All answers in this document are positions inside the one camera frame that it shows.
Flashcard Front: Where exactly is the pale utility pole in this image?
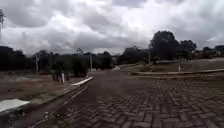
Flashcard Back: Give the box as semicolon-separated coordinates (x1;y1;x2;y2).
89;51;93;73
35;54;40;75

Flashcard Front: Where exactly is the dark clump of trees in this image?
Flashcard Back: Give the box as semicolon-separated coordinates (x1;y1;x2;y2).
116;45;151;65

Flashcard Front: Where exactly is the pale concrete kerb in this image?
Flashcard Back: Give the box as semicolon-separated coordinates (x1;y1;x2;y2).
0;76;95;114

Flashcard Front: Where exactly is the thin pole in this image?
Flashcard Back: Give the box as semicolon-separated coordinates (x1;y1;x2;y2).
147;49;151;65

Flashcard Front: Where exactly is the brown paver brick road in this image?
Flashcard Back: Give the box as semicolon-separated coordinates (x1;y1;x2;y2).
19;68;224;128

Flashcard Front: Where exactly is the large dark round tree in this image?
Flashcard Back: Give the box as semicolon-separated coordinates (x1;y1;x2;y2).
148;30;198;63

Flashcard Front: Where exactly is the long pale kerb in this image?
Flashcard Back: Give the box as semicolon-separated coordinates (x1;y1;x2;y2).
131;68;224;77

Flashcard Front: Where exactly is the sloping grass and dirt ground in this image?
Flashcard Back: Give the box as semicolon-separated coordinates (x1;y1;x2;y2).
125;57;224;73

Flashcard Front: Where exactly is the bare brown dirt ground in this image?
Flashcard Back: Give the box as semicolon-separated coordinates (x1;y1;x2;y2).
0;69;85;105

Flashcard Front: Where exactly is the row of dark trees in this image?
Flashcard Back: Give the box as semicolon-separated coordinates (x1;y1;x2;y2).
0;45;116;78

